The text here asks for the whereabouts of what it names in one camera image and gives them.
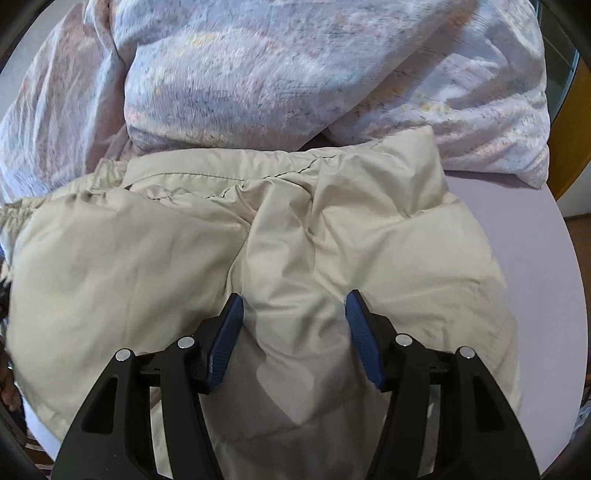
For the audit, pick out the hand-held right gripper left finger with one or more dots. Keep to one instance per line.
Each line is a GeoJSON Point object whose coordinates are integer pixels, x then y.
{"type": "Point", "coordinates": [226, 337]}

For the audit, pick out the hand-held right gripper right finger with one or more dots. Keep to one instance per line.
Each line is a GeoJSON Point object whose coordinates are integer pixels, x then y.
{"type": "Point", "coordinates": [364, 337]}

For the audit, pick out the beige puffer jacket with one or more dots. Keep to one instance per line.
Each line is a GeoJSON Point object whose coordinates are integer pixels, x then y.
{"type": "Point", "coordinates": [138, 277]}

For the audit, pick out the bed with purple sheet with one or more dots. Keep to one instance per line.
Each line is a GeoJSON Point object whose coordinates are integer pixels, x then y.
{"type": "Point", "coordinates": [517, 240]}

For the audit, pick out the floral pink duvet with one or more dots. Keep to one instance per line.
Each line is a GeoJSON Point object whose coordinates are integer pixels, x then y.
{"type": "Point", "coordinates": [277, 69]}

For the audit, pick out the dark glass panel door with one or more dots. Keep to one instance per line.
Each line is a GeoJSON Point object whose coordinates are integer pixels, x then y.
{"type": "Point", "coordinates": [561, 69]}

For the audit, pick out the wooden door frame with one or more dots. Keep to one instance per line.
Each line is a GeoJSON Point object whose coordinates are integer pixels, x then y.
{"type": "Point", "coordinates": [572, 138]}

